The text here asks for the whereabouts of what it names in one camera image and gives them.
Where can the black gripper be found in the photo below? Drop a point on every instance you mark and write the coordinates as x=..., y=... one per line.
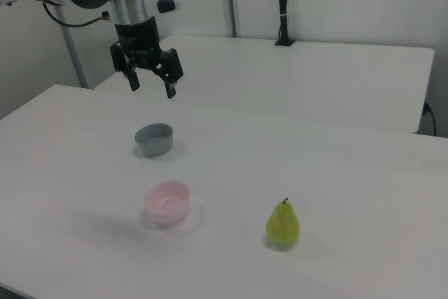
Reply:
x=138, y=38

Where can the green pear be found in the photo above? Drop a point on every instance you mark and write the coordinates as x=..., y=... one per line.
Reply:
x=283, y=227

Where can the grey bowl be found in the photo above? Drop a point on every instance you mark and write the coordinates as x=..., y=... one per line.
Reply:
x=157, y=145

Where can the pink bowl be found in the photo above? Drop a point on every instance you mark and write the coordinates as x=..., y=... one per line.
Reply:
x=168, y=213

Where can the white side table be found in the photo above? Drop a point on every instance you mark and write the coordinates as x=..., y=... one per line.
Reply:
x=280, y=78

